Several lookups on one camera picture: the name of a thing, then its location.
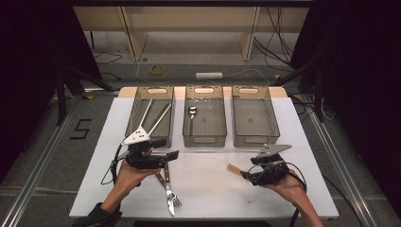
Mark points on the white power strip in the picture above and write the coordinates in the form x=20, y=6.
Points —
x=208, y=75

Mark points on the grey translucent plastic bin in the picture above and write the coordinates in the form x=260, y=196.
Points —
x=253, y=118
x=135, y=113
x=208, y=121

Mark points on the metal spoon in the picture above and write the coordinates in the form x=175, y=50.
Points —
x=192, y=111

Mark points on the white table cover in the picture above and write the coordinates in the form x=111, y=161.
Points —
x=205, y=183

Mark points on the yellow tape roll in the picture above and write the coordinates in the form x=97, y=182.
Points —
x=152, y=70

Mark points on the person's right hand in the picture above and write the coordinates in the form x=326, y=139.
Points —
x=293, y=187

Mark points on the beige wooden desk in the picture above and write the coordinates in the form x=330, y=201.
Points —
x=189, y=19

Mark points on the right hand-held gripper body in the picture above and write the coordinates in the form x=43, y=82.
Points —
x=272, y=148

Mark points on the metal floor rail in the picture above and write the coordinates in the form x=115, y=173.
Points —
x=342, y=171
x=34, y=171

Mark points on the black metal stand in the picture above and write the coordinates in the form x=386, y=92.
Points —
x=60, y=94
x=319, y=94

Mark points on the small wooden spoon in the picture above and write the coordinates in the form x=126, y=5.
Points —
x=234, y=169

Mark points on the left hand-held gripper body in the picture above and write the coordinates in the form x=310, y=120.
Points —
x=137, y=137

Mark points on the person's left hand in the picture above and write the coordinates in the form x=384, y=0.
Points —
x=129, y=179

